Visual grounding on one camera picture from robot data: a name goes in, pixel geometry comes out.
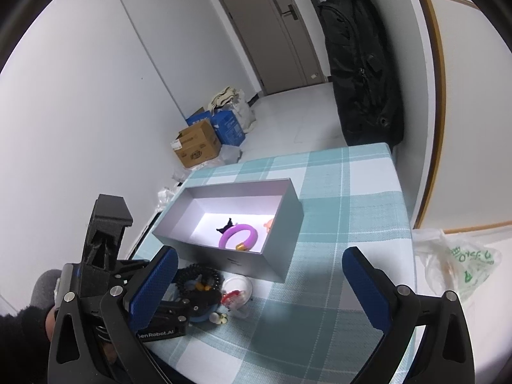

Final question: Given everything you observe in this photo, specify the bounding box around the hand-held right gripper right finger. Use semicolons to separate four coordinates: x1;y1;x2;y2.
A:
341;247;476;384

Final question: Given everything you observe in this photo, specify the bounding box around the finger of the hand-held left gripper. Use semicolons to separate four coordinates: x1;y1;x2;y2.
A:
158;290;222;324

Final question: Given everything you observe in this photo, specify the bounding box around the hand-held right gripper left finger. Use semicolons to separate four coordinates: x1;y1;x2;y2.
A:
47;245;179;384

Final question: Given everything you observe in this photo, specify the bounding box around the black spiral hair tie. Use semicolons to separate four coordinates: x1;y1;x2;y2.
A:
176;263;223;294

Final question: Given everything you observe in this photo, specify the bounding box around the red frilly hair accessory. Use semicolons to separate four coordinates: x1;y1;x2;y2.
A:
222;291;245;311

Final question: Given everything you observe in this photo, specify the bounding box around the white pin badge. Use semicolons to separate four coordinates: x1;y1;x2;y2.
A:
222;275;253;302

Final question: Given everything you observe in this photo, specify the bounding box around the grey cardboard box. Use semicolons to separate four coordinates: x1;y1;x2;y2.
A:
152;178;305;283

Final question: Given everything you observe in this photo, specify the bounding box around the person's left forearm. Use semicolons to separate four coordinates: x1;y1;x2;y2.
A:
0;306;60;384

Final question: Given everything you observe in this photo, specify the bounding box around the crumpled clear plastic wrap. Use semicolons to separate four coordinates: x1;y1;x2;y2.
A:
218;144;243;164
156;167;196;211

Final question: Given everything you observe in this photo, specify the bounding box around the teal checked tablecloth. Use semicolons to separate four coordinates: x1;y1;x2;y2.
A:
132;143;414;384

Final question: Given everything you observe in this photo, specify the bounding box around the grey cloth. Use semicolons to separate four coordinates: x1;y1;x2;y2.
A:
31;270;62;308

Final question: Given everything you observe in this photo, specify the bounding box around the green print plastic bag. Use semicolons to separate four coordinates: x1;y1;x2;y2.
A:
412;228;502;302

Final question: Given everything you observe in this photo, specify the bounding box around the brown cardboard box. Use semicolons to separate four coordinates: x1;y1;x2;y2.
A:
172;119;222;169

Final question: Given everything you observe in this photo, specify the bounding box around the blue cardboard box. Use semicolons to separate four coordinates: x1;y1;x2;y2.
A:
186;106;246;147

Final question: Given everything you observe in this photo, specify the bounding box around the beige canvas tote bag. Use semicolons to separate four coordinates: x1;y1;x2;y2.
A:
207;86;245;115

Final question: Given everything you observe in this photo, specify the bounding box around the white plastic bag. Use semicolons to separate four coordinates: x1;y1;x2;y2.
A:
234;94;257;133

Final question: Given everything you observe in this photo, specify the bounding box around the white wardrobe with wood trim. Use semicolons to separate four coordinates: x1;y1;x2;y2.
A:
408;0;512;235

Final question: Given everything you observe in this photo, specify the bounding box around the large black bag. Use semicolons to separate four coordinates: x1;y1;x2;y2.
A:
318;0;404;148

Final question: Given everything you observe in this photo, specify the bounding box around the grey room door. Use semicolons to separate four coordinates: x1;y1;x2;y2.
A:
206;0;324;97

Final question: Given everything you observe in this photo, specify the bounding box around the purple bracelet with black charm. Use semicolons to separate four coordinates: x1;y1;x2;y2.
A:
215;218;269;253

